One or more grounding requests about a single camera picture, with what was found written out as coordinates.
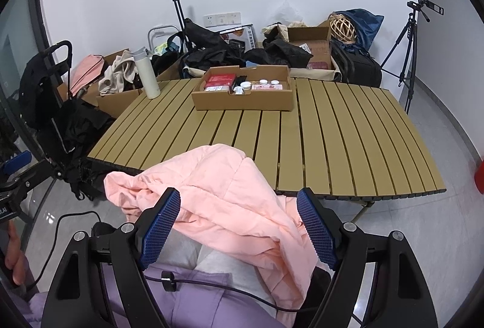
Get beige cloth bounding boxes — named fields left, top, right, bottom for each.
left=99, top=51, right=137, bottom=93

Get pink bag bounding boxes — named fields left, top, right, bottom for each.
left=69, top=54, right=104, bottom=96

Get shallow cardboard tray box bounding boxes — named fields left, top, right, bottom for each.
left=191, top=65, right=294, bottom=112

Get white thermos bottle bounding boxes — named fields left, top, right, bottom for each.
left=132, top=47, right=161, bottom=100

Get black tripod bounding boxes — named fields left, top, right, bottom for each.
left=380, top=12, right=418, bottom=114

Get person's left hand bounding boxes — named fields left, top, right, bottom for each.
left=4, top=222, right=29, bottom=287

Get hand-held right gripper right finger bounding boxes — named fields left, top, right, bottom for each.
left=296, top=187, right=439, bottom=328

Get dark blue bag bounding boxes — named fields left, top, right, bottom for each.
left=342, top=8, right=384, bottom=52

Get wicker ball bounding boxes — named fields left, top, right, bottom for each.
left=330, top=14, right=358, bottom=45

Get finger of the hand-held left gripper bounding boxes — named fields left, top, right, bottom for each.
left=0, top=150, right=63, bottom=200

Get white folding stool frame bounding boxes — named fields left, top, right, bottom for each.
left=147, top=25, right=178, bottom=56

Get black clothing heap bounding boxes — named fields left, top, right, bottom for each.
left=244, top=38, right=314, bottom=68

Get white plastic bag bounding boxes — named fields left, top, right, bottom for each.
left=270, top=1, right=303, bottom=26

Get pink padded jacket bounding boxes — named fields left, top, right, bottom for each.
left=104, top=144, right=322, bottom=317

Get beige tote bag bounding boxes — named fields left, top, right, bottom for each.
left=263, top=21, right=303, bottom=45

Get large open cardboard box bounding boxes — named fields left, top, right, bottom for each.
left=57, top=49, right=178, bottom=119

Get light grey garment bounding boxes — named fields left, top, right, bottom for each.
left=159, top=228, right=280, bottom=308

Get purple trousers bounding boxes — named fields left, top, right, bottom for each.
left=0, top=263, right=288, bottom=328

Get white wall socket strip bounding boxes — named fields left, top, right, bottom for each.
left=203, top=12, right=241, bottom=27

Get green cloth item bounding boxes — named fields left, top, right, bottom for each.
left=153, top=42, right=178, bottom=56

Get black folded stroller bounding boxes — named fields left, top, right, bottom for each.
left=19, top=41, right=114, bottom=200

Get black cable with clip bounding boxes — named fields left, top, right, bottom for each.
left=144, top=271, right=329, bottom=313

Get dark cloth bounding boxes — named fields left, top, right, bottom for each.
left=295, top=267, right=333, bottom=328

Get black suitcase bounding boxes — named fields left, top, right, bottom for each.
left=331, top=42, right=382, bottom=87

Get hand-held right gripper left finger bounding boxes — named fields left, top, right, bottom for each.
left=41, top=187, right=182, bottom=328

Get red object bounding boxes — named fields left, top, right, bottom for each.
left=473, top=159, right=484, bottom=194

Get cardboard box with label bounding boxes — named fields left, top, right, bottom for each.
left=287, top=25, right=333, bottom=71

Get printed product box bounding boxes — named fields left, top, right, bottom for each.
left=219, top=24, right=260, bottom=51

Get black bag pile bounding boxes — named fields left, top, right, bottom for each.
left=178, top=18, right=246, bottom=79

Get glass door with dark frame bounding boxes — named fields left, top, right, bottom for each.
left=0, top=0, right=51, bottom=162

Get slatted wooden folding table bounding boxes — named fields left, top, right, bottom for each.
left=86, top=77, right=447, bottom=226

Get red box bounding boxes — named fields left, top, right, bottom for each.
left=205, top=74, right=237, bottom=87

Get black trolley handle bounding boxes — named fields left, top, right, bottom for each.
left=164, top=0, right=193, bottom=45

